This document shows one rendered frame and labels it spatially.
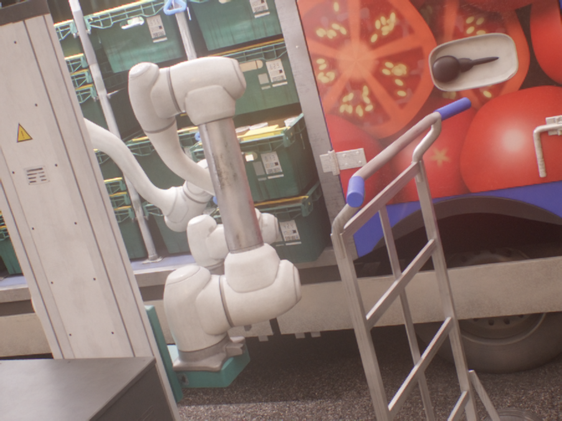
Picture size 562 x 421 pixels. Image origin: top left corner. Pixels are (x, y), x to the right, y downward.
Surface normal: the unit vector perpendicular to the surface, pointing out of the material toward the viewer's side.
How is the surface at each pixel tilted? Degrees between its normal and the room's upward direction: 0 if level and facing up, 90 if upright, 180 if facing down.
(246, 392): 0
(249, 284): 76
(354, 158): 90
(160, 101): 108
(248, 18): 97
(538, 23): 90
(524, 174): 90
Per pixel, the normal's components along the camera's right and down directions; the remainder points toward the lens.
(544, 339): -0.54, 0.14
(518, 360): -0.32, 0.17
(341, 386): -0.25, -0.93
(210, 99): 0.01, 0.19
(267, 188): -0.28, 0.49
